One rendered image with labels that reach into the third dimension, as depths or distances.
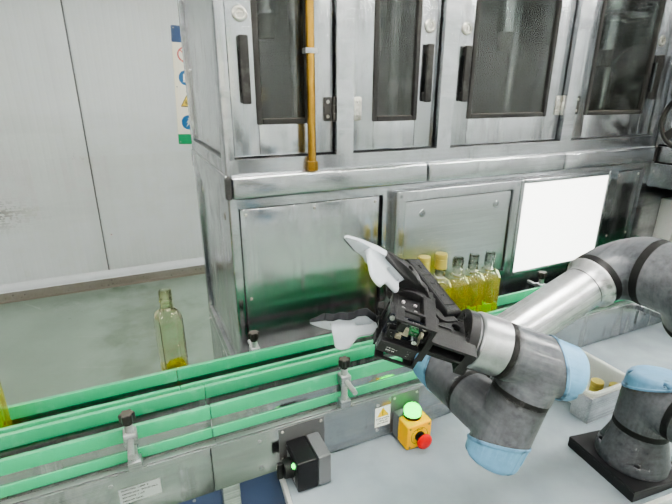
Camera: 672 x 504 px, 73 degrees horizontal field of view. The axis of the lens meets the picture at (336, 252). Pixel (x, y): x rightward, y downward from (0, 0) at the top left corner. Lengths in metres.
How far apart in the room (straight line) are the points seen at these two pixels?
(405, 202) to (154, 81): 3.05
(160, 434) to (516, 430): 0.70
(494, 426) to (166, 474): 0.70
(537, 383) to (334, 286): 0.83
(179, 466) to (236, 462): 0.12
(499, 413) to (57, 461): 0.81
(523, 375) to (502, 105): 1.08
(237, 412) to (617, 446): 0.86
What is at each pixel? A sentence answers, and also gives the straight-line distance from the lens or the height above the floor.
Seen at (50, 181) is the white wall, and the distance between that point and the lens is 4.18.
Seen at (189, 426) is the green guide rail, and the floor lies 0.93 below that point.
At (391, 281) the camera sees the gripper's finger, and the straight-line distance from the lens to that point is 0.56.
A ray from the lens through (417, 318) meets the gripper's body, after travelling 0.57.
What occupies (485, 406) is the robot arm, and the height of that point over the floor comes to 1.19.
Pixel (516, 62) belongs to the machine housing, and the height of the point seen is 1.67.
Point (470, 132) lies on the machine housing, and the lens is 1.49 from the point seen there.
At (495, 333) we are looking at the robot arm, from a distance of 0.60.
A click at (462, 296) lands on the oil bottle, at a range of 1.37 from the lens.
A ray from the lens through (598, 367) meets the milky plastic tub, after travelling 1.58.
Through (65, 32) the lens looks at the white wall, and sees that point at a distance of 4.12.
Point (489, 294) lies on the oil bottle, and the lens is 1.43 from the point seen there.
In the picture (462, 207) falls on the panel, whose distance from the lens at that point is 1.47.
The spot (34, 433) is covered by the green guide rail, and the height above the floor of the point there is 0.95.
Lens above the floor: 1.59
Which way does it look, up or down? 19 degrees down
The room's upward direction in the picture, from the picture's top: straight up
